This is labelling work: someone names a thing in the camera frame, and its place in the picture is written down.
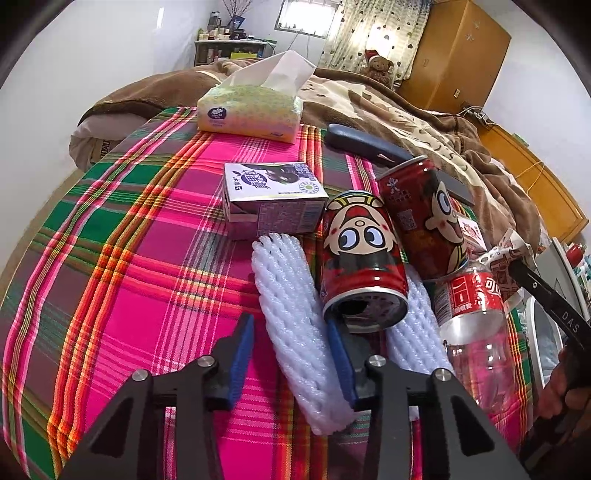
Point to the purple milk carton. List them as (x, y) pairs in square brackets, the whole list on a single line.
[(272, 203)]

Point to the brown patterned blanket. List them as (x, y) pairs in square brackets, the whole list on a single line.
[(415, 120)]

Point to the red cartoon drink can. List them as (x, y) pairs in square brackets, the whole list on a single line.
[(360, 249), (415, 212)]

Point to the clear bottle with red label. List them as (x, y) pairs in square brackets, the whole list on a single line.
[(471, 295)]

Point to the yellow tissue pack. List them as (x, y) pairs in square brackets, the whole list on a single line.
[(249, 110)]

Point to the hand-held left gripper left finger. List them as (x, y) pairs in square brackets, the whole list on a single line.
[(242, 355)]

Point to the wooden wardrobe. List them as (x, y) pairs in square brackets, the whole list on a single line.
[(457, 55)]

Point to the brown teddy bear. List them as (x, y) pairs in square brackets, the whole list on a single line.
[(378, 67)]

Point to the red printed wrapper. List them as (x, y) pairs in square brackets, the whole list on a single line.
[(503, 265)]

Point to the black smartphone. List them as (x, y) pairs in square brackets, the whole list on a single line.
[(455, 187)]

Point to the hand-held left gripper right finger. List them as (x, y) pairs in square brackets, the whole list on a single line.
[(341, 364)]

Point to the person's right hand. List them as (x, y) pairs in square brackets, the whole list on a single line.
[(563, 383)]

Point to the red white printed packet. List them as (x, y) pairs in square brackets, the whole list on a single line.
[(472, 233)]

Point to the pink green plaid cloth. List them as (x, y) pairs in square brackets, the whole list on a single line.
[(138, 258)]

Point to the wooden headboard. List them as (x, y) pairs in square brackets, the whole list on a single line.
[(545, 184)]

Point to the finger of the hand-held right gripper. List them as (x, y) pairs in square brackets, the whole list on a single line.
[(540, 288)]

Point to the patterned curtain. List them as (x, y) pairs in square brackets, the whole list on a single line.
[(369, 27)]

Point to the window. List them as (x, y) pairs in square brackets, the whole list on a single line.
[(304, 14)]

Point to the dried branches in vase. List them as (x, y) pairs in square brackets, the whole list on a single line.
[(235, 11)]

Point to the dark blue glasses case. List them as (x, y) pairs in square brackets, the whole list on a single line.
[(355, 141)]

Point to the shelf with bottles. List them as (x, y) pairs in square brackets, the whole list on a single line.
[(231, 48)]

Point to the white foam fruit net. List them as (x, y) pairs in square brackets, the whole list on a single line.
[(415, 337), (291, 314)]

